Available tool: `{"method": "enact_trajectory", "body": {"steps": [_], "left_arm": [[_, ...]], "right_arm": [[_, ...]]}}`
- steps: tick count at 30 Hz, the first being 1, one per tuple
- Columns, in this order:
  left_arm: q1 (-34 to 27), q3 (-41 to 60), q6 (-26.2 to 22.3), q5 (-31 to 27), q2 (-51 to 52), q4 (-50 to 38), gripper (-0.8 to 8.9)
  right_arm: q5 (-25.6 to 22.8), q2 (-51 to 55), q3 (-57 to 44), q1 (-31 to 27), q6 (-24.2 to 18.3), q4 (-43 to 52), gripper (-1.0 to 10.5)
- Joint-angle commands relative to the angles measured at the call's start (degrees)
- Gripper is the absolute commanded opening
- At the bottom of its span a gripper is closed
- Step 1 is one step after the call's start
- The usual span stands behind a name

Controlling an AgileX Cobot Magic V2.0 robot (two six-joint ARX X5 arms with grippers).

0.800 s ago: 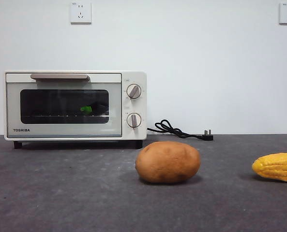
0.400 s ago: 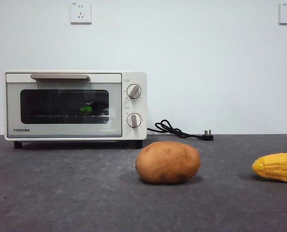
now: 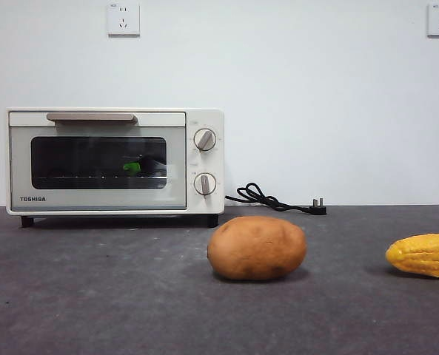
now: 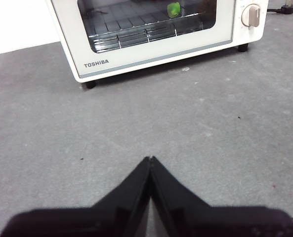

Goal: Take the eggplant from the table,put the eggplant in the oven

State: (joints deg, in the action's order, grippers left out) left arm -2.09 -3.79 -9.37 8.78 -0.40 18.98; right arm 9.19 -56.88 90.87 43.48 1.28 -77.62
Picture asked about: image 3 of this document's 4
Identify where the purple eggplant with green stem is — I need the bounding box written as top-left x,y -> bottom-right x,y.
121,157 -> 164,178

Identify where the yellow corn cob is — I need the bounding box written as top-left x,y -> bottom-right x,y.
385,233 -> 439,279

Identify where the brown potato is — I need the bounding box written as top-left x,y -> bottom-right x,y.
207,216 -> 308,281

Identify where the glass oven door with handle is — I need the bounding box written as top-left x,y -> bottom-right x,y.
8,112 -> 187,212

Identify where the metal wire oven rack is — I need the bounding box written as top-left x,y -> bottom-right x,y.
33,175 -> 167,181

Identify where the black power cable with plug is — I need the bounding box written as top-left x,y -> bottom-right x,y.
224,182 -> 328,217

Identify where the white toaster oven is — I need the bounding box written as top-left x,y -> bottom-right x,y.
6,107 -> 226,229

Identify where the white oven knob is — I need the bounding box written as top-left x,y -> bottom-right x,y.
192,172 -> 218,197
192,128 -> 218,152

